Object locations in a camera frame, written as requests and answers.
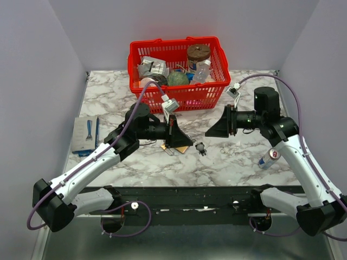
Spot black tape roll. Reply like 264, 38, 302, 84
139, 74, 168, 88

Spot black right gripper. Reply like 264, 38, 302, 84
205, 105, 264, 138

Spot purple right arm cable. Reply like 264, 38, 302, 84
235, 74, 347, 242

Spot blue razor package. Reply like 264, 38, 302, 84
70, 116, 99, 157

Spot keys with panda keychain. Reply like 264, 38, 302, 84
195, 142, 207, 156

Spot green glitter ball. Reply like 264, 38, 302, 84
167, 71, 189, 86

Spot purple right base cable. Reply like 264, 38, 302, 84
249, 213, 301, 237

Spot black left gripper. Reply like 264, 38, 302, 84
137, 115, 194, 149

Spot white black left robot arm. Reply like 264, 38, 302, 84
32, 99, 193, 232

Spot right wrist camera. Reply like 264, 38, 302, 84
226, 83, 241, 108

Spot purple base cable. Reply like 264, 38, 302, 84
100, 200, 152, 239
249, 213, 301, 237

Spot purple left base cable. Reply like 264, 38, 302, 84
100, 200, 152, 239

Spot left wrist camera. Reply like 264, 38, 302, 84
162, 94, 179, 122

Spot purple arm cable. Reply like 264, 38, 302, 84
26, 80, 169, 230
235, 74, 347, 242

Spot clear plastic bottle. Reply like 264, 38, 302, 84
190, 60, 211, 85

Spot large brass padlock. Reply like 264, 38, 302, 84
175, 146, 189, 154

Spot red plastic shopping basket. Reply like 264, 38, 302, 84
127, 36, 231, 113

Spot black metal base rail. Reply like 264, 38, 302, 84
81, 185, 304, 226

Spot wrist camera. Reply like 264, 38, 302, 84
162, 94, 179, 122
226, 83, 241, 108

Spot red bull can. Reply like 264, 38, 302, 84
258, 148, 281, 170

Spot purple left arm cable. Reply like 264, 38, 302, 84
26, 80, 169, 230

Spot jar with brown lid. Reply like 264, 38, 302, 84
187, 44, 211, 72

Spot grey foil pouch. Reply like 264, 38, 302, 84
137, 56, 169, 78

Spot small brass padlock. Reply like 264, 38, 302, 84
160, 144, 175, 156

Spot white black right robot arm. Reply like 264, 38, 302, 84
205, 87, 346, 236

